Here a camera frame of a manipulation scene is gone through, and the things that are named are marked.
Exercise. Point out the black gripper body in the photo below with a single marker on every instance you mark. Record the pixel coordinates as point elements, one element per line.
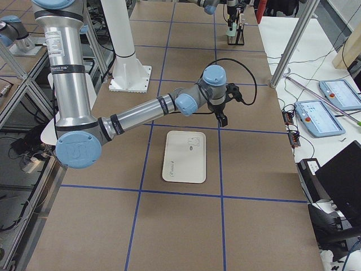
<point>230,12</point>
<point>216,107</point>

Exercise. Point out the pink striped rod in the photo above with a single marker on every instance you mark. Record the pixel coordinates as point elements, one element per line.
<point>320,97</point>

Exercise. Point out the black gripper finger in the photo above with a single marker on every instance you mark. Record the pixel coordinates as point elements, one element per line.
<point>222,119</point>

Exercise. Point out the black wire cup rack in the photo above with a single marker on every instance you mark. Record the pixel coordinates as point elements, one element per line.
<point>239,38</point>

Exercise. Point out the cream rabbit tray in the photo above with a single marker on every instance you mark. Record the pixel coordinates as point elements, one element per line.
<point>185,157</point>

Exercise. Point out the white chair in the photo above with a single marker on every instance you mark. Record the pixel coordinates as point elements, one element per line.
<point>48,135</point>

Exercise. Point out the black laptop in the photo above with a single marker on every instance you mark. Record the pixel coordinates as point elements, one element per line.
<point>340,177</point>

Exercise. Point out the blue teach pendant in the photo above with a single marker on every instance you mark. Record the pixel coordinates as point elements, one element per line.
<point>341,94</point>
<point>318,119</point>

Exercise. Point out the light green cup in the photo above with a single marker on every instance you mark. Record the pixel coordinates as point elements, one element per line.
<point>231,30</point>

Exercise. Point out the near blue teach pendant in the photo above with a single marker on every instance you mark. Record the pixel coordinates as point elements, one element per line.
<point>318,119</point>

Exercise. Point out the small circuit board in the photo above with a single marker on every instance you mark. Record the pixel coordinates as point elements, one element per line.
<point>292,129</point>

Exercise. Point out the far blue teach pendant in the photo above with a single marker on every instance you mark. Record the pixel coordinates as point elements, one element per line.
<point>341,94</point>

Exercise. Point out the black box with label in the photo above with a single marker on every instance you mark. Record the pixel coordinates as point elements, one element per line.
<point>307,169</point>

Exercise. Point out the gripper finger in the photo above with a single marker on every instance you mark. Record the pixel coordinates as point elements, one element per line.
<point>230,23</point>

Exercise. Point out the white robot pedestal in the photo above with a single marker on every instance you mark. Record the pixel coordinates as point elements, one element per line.
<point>128,73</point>

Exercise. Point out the aluminium frame post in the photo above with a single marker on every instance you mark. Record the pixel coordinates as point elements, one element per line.
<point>293,41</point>

